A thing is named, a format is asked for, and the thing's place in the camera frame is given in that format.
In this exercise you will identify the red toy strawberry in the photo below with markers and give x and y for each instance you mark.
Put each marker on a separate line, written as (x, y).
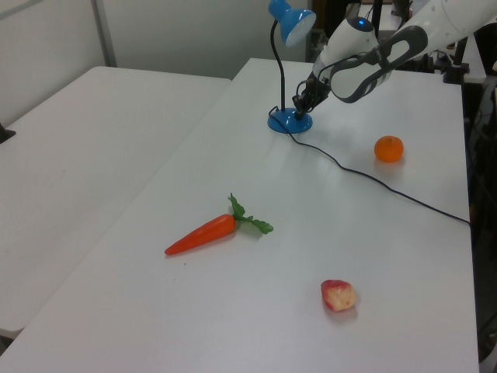
(338, 297)

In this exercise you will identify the orange mandarin fruit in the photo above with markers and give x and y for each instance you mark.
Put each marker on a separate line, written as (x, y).
(389, 149)

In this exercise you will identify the toy carrot with green leaves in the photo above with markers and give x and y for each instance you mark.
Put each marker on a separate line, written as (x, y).
(209, 233)

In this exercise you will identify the black clamped camera stand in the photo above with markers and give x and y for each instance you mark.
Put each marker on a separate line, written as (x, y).
(456, 73)

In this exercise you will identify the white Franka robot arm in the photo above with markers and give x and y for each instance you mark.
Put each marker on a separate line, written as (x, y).
(349, 35)

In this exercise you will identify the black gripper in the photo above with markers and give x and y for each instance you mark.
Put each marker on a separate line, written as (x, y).
(315, 92)

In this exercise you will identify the grey metal partition post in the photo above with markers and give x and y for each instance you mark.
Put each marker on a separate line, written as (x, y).
(104, 31)

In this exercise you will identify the blue gooseneck desk lamp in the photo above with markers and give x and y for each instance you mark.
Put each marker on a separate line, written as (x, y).
(301, 123)

